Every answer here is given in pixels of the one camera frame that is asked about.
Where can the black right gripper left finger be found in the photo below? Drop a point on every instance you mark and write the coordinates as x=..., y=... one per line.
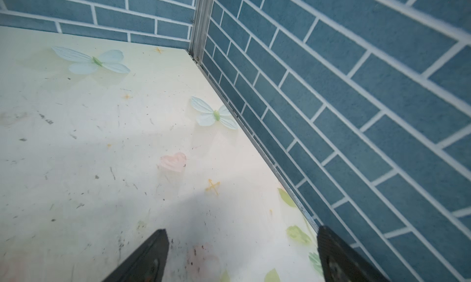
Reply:
x=147, y=263

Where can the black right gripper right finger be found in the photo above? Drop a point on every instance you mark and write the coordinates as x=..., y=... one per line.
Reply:
x=340, y=263

